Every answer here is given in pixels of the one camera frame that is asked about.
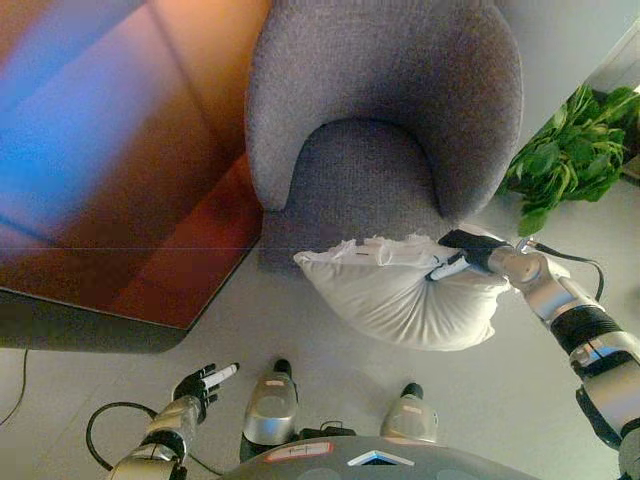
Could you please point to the brown wooden cabinet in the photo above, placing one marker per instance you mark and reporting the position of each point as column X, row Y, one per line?
column 100, row 200

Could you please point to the green leafy houseplant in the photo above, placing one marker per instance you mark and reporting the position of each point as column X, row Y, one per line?
column 565, row 160

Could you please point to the grey fabric armchair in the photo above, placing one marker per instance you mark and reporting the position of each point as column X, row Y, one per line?
column 380, row 75

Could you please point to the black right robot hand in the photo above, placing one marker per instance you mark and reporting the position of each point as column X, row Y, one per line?
column 475, row 250

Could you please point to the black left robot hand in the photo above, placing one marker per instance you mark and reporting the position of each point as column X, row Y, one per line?
column 195, row 387

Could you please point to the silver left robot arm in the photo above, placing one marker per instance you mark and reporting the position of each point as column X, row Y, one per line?
column 160, row 435

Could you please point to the grey robot torso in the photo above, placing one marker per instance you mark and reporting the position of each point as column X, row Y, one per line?
column 350, row 462

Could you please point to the white throw pillow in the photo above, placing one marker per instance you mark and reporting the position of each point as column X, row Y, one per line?
column 400, row 310

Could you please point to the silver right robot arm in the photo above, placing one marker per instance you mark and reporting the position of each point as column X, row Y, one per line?
column 575, row 320

